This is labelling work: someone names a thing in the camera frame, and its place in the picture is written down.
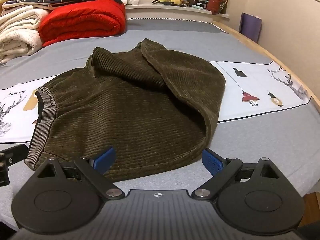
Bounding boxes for dark olive corduroy pants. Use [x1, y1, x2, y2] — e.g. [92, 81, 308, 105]
[25, 39, 226, 181]

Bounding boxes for white deer-print bed runner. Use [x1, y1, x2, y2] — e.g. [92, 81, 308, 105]
[1, 61, 310, 144]

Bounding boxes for cream folded blanket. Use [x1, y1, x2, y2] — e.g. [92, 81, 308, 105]
[1, 5, 49, 64]

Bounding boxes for purple folded board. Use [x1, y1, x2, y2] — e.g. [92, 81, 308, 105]
[239, 12, 262, 43]

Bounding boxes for red folded quilt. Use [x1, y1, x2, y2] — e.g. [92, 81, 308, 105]
[39, 0, 126, 47]

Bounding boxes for panda plush toy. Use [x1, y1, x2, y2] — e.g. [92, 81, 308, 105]
[194, 0, 209, 9]

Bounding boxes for wooden bed frame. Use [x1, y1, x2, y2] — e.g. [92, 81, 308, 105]
[212, 20, 320, 227]

